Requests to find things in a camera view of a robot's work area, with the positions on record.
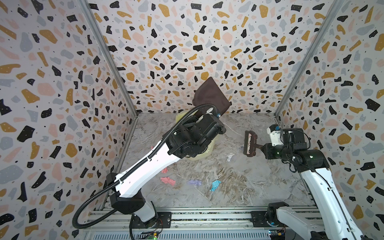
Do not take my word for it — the cyan paper scrap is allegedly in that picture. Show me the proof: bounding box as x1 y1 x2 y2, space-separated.
210 180 221 192

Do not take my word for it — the black corrugated cable conduit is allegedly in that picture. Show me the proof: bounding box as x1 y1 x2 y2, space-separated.
71 103 215 230

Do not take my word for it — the purple paper scrap lower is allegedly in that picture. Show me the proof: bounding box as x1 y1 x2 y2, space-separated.
187 180 202 186

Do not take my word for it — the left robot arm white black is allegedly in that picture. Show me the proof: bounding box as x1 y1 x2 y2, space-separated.
107 114 226 225

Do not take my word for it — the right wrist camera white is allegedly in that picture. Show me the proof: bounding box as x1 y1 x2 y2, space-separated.
267 124 283 147

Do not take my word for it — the brown cartoon face brush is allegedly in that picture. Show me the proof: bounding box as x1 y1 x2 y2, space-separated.
243 131 265 158

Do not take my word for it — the brown dustpan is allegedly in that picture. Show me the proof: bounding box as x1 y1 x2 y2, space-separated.
192 77 231 115

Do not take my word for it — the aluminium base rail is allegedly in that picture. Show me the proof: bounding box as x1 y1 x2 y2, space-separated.
81 206 325 240

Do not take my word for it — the bin with yellow bag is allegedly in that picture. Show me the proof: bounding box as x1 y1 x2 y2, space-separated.
175 111 220 161

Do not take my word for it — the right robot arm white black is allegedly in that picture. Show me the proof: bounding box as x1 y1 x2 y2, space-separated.
257 125 365 240

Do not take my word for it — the white paper scrap middle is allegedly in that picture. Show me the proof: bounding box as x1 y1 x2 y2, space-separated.
227 153 235 162

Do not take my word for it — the pink paper scrap lower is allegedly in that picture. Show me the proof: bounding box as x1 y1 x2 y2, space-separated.
160 177 176 186

